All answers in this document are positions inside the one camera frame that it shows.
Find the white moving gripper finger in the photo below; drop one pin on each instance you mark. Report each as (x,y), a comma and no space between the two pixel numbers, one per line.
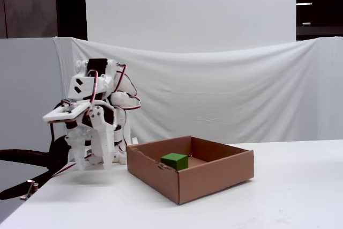
(103,143)

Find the white fixed gripper finger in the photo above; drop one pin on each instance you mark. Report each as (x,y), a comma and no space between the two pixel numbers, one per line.
(79,148)

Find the green cube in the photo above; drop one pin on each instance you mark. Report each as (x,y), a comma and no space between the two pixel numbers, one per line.
(177,161)

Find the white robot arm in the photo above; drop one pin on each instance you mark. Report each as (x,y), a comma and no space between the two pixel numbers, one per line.
(123,100)

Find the brown cardboard box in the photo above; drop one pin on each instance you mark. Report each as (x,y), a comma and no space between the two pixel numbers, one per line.
(209,175)

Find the black clamp bar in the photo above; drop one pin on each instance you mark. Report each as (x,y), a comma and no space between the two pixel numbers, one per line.
(24,187)

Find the grey partition panel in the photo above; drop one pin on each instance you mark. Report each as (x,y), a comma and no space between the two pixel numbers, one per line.
(26,84)

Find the white draped cloth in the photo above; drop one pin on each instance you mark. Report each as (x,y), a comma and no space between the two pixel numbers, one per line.
(227,87)

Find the white backdrop screen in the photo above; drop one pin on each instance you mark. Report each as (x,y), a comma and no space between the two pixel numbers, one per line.
(187,6)

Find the dark brown door panel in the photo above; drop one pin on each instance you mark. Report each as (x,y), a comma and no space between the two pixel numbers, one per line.
(29,6)

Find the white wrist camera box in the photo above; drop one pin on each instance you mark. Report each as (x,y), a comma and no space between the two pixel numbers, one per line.
(57,116)

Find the small metal bracket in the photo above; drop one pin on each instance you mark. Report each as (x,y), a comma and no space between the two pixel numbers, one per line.
(30,189)

